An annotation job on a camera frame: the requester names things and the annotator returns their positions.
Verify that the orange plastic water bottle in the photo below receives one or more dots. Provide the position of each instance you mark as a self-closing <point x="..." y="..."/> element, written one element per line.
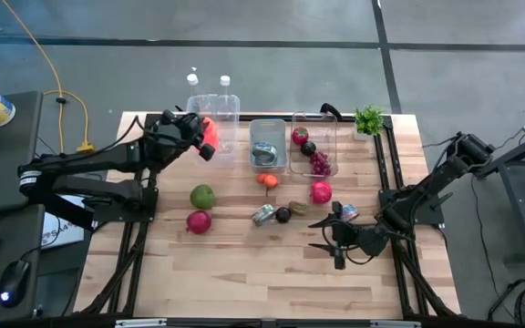
<point x="211" y="132"/>

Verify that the black aluminium table frame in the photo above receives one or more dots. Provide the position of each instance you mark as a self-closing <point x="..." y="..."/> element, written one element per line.
<point x="382" y="159"/>

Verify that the grey side desk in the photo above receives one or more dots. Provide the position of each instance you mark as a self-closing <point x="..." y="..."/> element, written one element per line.
<point x="7" y="159"/>

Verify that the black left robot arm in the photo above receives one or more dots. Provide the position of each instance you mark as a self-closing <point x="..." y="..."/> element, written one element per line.
<point x="85" y="164"/>

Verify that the tin can with blue label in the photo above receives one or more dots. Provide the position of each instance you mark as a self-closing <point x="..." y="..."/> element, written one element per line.
<point x="350" y="212"/>

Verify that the green apple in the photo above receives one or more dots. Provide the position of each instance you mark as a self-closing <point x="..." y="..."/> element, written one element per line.
<point x="202" y="197"/>

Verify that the tin can with green label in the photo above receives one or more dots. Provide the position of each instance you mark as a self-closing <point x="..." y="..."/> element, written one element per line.
<point x="262" y="158"/>

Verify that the clear plastic bottle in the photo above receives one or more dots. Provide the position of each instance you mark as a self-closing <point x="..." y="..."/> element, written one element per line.
<point x="224" y="81"/>
<point x="192" y="80"/>

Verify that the red grape bunch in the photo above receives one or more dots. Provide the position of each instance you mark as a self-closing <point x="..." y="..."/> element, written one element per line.
<point x="321" y="164"/>

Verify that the white printed sign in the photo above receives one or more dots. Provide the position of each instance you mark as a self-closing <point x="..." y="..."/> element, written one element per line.
<point x="62" y="230"/>

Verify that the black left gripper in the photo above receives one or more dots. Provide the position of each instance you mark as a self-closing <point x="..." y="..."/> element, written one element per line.
<point x="176" y="136"/>

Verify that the low clear plastic bin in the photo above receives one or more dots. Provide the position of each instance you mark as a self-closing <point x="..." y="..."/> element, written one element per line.
<point x="328" y="132"/>

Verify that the red strawberry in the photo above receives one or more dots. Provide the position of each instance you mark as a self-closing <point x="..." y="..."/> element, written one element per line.
<point x="300" y="136"/>

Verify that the black computer mouse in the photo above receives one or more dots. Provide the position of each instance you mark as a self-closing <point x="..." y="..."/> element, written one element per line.
<point x="14" y="282"/>

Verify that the tall clear plastic bin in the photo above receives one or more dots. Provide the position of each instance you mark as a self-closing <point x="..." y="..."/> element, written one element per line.
<point x="226" y="136"/>

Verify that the tin can with peach label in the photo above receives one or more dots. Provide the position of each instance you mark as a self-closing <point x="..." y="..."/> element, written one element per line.
<point x="262" y="215"/>

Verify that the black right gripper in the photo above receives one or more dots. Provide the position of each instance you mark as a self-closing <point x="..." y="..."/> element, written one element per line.
<point x="358" y="239"/>

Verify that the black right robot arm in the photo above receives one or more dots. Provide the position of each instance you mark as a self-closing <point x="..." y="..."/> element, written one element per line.
<point x="435" y="180"/>

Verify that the orange mandarins with leaf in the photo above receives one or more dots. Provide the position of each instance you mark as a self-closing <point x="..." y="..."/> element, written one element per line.
<point x="270" y="181"/>

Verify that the tin can with teal label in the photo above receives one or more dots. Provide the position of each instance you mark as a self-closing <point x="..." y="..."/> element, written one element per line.
<point x="269" y="146"/>

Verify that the green plant in white pot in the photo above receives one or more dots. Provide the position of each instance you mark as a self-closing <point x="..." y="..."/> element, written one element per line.
<point x="368" y="120"/>

